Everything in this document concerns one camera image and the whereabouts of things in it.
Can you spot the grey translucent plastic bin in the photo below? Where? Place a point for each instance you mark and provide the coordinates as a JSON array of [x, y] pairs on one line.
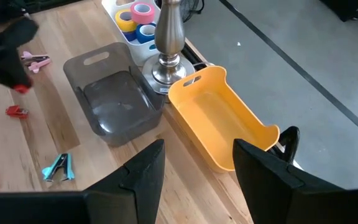
[[117, 105]]

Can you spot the white plastic bin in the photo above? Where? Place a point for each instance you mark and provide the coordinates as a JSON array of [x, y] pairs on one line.
[[140, 53]]

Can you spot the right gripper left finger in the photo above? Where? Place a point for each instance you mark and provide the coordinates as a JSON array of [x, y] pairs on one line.
[[135, 193]]

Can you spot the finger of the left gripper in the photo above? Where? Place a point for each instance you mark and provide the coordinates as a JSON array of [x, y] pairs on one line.
[[5, 68]]

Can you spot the dark blue tape roll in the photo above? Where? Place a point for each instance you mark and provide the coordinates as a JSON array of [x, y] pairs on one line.
[[130, 36]]

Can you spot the black clamp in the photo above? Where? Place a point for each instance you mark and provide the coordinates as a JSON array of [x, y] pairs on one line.
[[292, 140]]

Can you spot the pink tape roll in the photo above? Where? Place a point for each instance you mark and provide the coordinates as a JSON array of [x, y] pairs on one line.
[[141, 19]]

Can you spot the orange plastic bin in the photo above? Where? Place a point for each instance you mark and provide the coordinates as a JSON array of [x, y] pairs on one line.
[[213, 118]]

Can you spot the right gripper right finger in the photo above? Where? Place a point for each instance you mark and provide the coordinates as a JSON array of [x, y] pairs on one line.
[[259, 186]]

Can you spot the silver lamp with white shade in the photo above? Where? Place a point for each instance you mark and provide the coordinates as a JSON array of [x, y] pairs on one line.
[[169, 31]]

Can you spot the yellow tape roll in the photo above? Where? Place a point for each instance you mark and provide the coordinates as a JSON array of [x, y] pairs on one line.
[[126, 26]]

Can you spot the black floor equipment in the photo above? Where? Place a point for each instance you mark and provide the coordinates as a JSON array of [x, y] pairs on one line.
[[346, 9]]

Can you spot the black floor fan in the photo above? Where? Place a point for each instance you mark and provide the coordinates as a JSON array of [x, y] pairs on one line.
[[191, 9]]

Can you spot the teal staple remover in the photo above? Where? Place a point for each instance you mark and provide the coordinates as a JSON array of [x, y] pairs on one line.
[[69, 166]]

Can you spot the pink staple remover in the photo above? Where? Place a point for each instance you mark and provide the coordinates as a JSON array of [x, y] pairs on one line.
[[39, 66]]

